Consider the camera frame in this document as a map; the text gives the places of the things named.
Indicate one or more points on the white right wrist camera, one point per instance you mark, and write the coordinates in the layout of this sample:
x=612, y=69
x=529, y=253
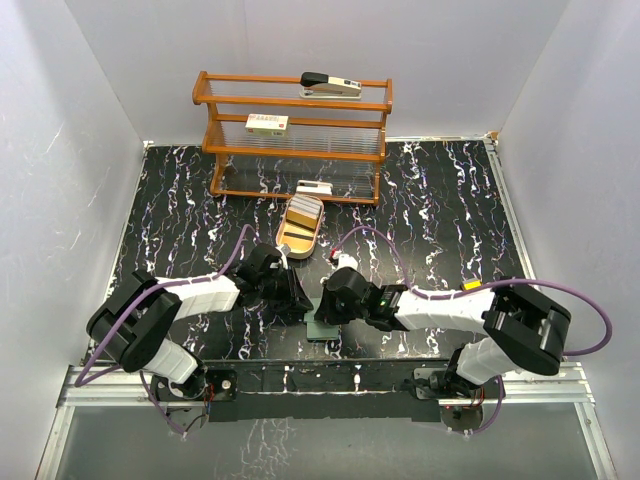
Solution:
x=340, y=260

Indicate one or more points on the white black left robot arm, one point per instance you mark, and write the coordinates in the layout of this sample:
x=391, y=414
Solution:
x=132, y=325

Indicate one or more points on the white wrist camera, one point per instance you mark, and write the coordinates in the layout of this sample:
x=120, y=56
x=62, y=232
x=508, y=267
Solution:
x=284, y=250
x=340, y=260

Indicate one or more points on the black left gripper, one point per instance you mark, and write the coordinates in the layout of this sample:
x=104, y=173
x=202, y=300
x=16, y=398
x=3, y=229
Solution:
x=294, y=299

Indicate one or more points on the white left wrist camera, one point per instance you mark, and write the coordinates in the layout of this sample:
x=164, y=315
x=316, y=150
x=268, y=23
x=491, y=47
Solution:
x=284, y=250

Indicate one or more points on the wooden three-tier shelf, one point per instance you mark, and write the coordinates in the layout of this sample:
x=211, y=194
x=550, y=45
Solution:
x=336, y=141

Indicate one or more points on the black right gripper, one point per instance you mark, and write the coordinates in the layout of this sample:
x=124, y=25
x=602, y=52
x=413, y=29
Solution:
x=327, y=313

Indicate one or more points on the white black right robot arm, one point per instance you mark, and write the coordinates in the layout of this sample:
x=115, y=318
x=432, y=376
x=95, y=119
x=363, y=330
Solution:
x=521, y=328

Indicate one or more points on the white red staples box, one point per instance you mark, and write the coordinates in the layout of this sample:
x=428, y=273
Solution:
x=267, y=125

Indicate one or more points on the stack of credit cards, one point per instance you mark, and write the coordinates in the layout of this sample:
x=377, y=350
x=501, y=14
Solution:
x=303, y=212

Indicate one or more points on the beige oval card tray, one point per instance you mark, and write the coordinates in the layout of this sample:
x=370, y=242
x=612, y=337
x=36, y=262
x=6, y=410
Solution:
x=301, y=242

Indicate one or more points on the black front base bar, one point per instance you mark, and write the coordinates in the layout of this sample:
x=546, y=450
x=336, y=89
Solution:
x=321, y=389

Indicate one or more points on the yellow grey small block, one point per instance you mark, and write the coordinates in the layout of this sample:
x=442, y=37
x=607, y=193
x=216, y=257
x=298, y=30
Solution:
x=471, y=285

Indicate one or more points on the mint green card holder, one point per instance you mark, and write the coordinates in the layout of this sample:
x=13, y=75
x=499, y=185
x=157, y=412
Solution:
x=318, y=331

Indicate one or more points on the black grey stapler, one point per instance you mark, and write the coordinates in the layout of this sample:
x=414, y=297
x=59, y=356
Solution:
x=315, y=85

